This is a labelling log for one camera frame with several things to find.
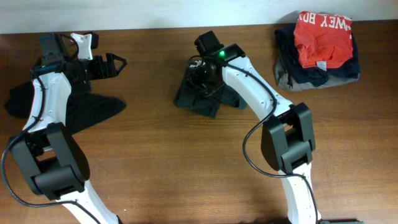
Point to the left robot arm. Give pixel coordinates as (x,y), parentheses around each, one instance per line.
(45,151)

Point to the grey folded t-shirt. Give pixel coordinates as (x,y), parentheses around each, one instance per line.
(291,77)

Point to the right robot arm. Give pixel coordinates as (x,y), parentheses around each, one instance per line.
(287,140)

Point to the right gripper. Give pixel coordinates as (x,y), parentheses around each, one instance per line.
(194,76)

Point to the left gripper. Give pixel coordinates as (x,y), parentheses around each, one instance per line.
(99,64)

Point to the red folded t-shirt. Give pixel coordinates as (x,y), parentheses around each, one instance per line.
(323,40)

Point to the navy folded t-shirt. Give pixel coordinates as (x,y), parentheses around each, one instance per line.
(284,38)

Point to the dark green t-shirt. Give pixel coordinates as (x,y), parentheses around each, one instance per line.
(205,101)

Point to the black t-shirt white letters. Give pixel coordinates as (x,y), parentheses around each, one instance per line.
(83,110)

